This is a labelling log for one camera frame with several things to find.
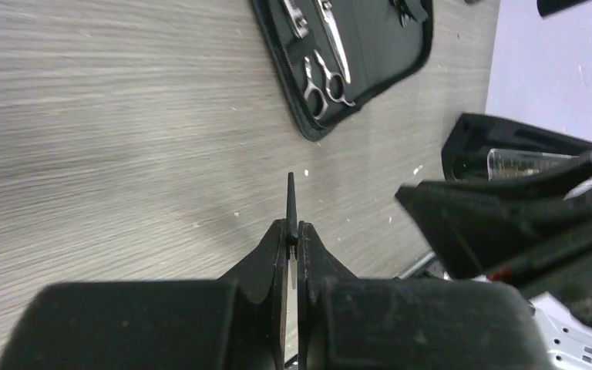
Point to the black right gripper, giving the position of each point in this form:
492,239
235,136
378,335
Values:
533,232

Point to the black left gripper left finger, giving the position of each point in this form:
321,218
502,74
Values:
236,321

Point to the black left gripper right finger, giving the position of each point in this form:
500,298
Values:
347,322

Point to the silver hair scissors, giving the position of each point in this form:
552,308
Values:
335,83

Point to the black hair comb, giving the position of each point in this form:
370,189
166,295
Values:
292,230

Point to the black zip tool case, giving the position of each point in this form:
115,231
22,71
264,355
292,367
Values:
380,54

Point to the silver thinning scissors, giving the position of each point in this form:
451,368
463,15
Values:
299,23

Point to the black hair clip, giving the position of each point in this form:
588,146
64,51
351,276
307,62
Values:
410,11

